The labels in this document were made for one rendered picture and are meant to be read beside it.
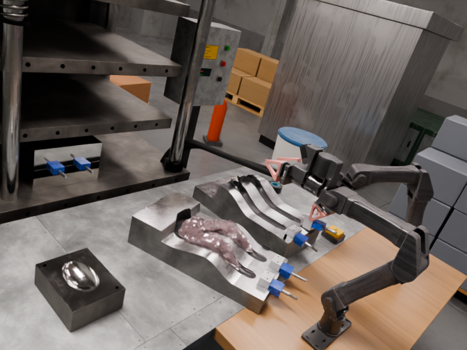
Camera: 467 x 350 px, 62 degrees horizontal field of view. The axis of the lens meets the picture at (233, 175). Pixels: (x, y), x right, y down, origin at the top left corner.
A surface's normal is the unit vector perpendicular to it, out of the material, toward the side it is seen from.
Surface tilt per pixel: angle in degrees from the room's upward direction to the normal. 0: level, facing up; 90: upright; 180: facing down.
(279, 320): 0
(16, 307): 0
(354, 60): 90
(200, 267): 90
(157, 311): 0
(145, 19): 90
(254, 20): 90
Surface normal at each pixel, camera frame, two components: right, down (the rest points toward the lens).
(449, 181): -0.62, 0.18
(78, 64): 0.72, 0.46
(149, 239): -0.40, 0.29
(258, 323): 0.25, -0.87
